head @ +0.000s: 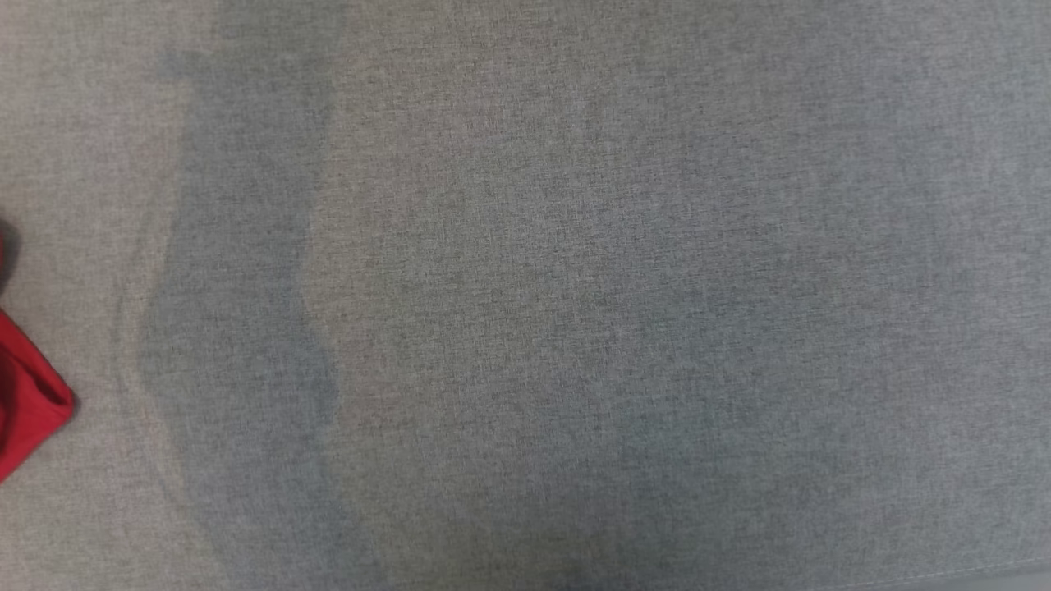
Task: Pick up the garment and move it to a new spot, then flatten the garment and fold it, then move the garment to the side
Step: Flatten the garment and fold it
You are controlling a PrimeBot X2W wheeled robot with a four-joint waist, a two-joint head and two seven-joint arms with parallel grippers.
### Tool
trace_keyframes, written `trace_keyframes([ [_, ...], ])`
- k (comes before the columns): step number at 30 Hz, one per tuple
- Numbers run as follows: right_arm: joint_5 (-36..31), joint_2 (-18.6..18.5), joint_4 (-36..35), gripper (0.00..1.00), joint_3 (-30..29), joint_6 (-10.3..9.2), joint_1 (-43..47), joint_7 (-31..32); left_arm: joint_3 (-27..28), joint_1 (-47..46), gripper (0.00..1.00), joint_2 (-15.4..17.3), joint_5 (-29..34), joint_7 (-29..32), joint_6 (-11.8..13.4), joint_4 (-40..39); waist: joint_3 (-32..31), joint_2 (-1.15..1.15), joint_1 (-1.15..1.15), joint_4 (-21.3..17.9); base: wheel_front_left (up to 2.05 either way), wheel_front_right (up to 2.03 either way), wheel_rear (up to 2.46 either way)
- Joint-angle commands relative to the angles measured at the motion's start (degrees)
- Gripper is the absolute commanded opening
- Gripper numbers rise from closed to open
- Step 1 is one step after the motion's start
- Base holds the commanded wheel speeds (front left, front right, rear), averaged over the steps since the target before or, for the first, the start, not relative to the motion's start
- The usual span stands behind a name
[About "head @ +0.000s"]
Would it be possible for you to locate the red Bulls basketball jersey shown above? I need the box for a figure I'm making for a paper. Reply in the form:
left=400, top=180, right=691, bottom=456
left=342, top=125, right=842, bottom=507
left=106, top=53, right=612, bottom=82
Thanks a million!
left=0, top=308, right=77, bottom=485

